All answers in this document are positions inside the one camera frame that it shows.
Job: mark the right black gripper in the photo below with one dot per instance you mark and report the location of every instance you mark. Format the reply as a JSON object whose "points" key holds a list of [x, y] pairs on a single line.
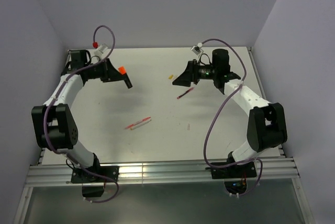
{"points": [[190, 75]]}

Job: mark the aluminium frame rail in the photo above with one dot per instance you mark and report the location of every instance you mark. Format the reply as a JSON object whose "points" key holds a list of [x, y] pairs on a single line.
{"points": [[156, 173]]}

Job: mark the dark red pen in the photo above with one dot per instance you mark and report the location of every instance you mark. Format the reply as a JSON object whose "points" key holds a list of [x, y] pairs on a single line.
{"points": [[185, 93]]}

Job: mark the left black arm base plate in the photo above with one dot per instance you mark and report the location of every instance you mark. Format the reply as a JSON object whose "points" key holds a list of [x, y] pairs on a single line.
{"points": [[81, 177]]}

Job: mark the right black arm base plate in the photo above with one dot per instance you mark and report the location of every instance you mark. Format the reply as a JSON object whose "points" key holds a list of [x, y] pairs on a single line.
{"points": [[247, 170]]}

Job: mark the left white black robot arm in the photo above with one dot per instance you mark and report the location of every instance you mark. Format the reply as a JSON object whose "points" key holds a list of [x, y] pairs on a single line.
{"points": [[53, 122]]}

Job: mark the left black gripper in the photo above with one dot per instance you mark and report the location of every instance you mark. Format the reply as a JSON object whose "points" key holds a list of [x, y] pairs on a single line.
{"points": [[110, 73]]}

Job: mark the red pen with clear barrel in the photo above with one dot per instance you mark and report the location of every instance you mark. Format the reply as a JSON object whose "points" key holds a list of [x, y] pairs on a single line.
{"points": [[138, 122]]}

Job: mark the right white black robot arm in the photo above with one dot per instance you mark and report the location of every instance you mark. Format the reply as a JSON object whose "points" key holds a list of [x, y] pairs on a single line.
{"points": [[266, 127]]}

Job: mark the black orange highlighter pen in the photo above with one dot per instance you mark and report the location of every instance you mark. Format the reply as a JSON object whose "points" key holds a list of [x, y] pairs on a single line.
{"points": [[125, 77]]}

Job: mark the white pen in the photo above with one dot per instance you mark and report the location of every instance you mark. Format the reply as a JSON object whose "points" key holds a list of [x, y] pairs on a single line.
{"points": [[140, 124]]}

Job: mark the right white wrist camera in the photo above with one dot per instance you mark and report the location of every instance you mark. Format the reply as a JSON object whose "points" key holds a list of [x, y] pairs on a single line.
{"points": [[197, 49]]}

